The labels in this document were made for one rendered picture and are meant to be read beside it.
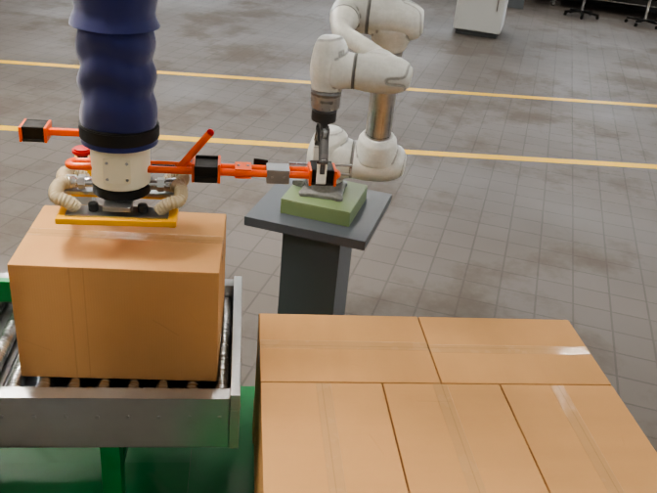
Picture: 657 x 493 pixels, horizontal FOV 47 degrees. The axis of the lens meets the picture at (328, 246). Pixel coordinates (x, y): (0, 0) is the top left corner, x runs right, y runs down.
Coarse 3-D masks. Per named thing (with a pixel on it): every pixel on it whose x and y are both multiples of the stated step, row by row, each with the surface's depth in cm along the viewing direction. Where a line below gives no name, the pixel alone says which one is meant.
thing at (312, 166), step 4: (308, 164) 229; (312, 164) 229; (316, 164) 230; (328, 164) 231; (332, 164) 231; (308, 168) 229; (312, 168) 227; (316, 168) 227; (328, 168) 228; (332, 168) 228; (312, 172) 227; (316, 172) 227; (328, 172) 227; (332, 172) 227; (336, 172) 226; (312, 176) 227; (328, 176) 228; (332, 176) 228; (336, 176) 227; (308, 180) 228; (312, 180) 228; (328, 180) 228; (332, 180) 229; (308, 184) 228; (312, 184) 228; (316, 184) 228; (320, 184) 228; (328, 184) 228; (332, 184) 229
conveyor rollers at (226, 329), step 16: (0, 304) 266; (224, 304) 277; (224, 320) 268; (0, 336) 249; (16, 336) 253; (224, 336) 259; (0, 352) 241; (224, 352) 251; (0, 368) 237; (16, 368) 235; (224, 368) 244; (16, 384) 228; (48, 384) 230; (80, 384) 232; (112, 384) 235; (128, 384) 233; (160, 384) 234; (192, 384) 235; (224, 384) 237
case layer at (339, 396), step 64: (320, 320) 274; (384, 320) 278; (448, 320) 282; (512, 320) 286; (256, 384) 274; (320, 384) 241; (384, 384) 244; (448, 384) 247; (512, 384) 250; (576, 384) 254; (256, 448) 255; (320, 448) 216; (384, 448) 218; (448, 448) 221; (512, 448) 223; (576, 448) 225; (640, 448) 228
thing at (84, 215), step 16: (64, 208) 218; (80, 208) 218; (96, 208) 216; (144, 208) 218; (176, 208) 225; (80, 224) 214; (96, 224) 214; (112, 224) 215; (128, 224) 216; (144, 224) 216; (160, 224) 217; (176, 224) 218
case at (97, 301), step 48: (48, 240) 227; (96, 240) 230; (144, 240) 233; (192, 240) 235; (48, 288) 217; (96, 288) 218; (144, 288) 220; (192, 288) 221; (48, 336) 225; (96, 336) 226; (144, 336) 228; (192, 336) 229
